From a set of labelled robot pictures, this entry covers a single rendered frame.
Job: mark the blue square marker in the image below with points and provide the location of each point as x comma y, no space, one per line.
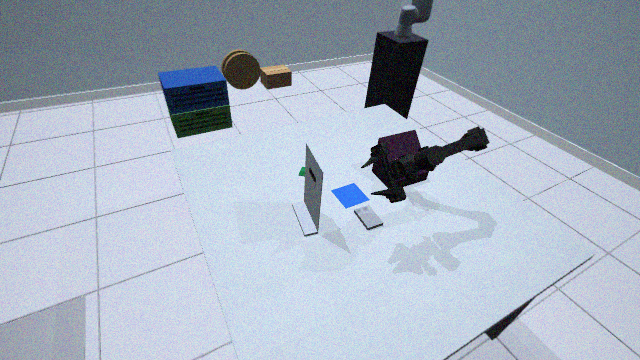
350,195

